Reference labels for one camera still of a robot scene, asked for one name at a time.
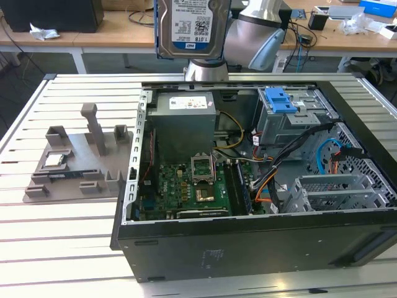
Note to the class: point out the hard disk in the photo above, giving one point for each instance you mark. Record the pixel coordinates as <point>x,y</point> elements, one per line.
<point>192,25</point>

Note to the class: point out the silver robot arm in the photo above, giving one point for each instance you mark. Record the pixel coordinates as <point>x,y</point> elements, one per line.
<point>245,37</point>

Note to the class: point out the grey metal disk bay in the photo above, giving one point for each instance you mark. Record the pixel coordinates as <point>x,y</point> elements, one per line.
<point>328,183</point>

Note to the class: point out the locking lever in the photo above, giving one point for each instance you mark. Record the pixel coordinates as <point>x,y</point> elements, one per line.
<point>213,167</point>

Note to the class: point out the grey power supply unit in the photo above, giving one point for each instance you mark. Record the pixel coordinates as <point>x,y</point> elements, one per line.
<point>183,130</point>

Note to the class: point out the CPU socket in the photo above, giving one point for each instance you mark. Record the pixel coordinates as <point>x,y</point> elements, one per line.
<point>204,194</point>

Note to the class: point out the green motherboard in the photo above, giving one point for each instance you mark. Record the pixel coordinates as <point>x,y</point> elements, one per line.
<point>173,189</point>

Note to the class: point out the black RAM slot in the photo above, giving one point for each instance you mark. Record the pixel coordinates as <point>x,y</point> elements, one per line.
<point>231,191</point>

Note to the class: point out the black case fan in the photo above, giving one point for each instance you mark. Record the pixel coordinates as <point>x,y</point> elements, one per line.
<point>144,164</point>

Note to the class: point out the installed RAM stick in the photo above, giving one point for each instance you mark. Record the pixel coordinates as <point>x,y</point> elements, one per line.
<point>243,189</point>

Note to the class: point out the black expansion slot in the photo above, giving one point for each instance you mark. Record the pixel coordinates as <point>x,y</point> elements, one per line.
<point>201,214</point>

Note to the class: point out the grey metal drive cage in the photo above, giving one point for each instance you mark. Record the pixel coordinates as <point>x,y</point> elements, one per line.
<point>279,127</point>

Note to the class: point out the blue plastic drive latch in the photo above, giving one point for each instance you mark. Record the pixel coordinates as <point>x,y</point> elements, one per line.
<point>279,99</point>

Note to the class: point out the black open PC case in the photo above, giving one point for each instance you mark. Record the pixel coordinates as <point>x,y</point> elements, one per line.
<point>248,248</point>

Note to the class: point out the white power strip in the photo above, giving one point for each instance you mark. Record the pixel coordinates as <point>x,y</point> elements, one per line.
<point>280,65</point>

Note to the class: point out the grey plastic parts rack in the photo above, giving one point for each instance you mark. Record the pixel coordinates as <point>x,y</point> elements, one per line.
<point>77,149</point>

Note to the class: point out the long wooden desk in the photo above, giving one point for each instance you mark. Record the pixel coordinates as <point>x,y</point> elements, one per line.
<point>124,35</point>

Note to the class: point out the silver CPU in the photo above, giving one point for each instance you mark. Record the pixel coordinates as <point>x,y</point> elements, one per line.
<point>53,160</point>

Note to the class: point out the small black computer box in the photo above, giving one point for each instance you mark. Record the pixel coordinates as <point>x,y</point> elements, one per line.
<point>287,18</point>

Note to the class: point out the black open container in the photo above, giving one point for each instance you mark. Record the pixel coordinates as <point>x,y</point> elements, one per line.
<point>317,22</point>

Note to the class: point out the large black computer box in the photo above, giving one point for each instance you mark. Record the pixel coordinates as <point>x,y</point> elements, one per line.
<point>62,15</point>

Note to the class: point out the crumpled white paper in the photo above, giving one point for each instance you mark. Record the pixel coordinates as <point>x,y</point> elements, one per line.
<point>43,32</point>

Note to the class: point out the clear plastic bags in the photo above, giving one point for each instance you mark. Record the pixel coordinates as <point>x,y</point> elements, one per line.
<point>353,25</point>

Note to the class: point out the flat silver box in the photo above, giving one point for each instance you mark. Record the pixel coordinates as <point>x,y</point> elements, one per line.
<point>344,11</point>

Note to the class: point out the blue cardboard box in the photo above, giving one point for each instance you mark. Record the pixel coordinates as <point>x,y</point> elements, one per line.
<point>378,7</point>

